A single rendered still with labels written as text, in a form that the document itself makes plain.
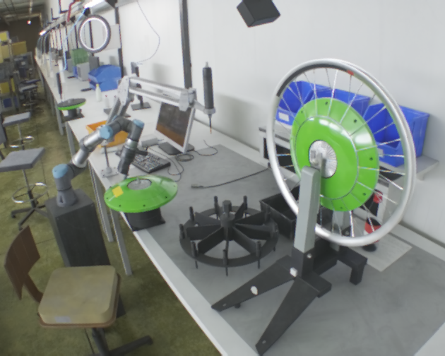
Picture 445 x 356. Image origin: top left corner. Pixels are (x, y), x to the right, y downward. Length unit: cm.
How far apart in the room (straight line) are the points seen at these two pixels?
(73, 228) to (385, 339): 158
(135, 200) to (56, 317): 67
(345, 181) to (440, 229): 69
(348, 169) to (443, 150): 59
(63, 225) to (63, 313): 52
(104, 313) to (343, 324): 100
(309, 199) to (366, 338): 44
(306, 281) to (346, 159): 38
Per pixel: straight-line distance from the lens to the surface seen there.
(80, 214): 199
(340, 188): 96
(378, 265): 133
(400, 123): 83
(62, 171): 196
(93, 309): 166
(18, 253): 179
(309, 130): 99
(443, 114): 140
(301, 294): 106
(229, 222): 128
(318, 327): 108
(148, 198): 142
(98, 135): 173
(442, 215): 151
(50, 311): 172
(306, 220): 99
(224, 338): 105
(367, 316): 114
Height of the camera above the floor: 173
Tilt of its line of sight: 24 degrees down
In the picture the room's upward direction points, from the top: 3 degrees counter-clockwise
